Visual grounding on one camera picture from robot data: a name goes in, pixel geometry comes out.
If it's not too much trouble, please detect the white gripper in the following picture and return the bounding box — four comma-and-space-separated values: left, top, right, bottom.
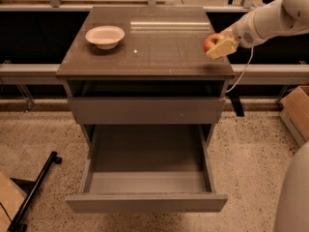
206, 12, 265, 59

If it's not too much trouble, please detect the red apple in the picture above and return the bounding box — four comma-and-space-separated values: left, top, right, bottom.
203, 33, 223, 53

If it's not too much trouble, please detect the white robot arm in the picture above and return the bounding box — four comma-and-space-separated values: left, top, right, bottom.
204, 0, 309, 232

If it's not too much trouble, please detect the grey drawer cabinet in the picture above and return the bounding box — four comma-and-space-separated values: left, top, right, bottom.
55, 6, 236, 215

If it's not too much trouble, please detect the open grey middle drawer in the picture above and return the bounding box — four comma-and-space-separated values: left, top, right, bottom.
66, 125, 228, 213

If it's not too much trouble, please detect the closed grey top drawer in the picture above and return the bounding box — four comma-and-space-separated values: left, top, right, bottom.
68, 97, 225, 125

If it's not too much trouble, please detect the grey metal railing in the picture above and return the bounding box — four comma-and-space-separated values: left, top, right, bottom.
0, 64, 309, 85

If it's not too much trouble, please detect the cardboard box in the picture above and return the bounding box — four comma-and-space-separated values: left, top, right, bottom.
280, 85, 309, 146

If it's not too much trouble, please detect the white paper bowl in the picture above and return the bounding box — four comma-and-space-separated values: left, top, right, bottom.
85, 26, 125, 50

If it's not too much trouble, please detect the wooden board at left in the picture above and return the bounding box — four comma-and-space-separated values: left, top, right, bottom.
0, 172, 26, 232

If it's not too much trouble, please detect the black metal bar stand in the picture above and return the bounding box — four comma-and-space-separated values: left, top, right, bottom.
7, 152, 62, 232

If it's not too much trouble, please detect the white power cable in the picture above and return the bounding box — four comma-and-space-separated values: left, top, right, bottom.
225, 45, 255, 94

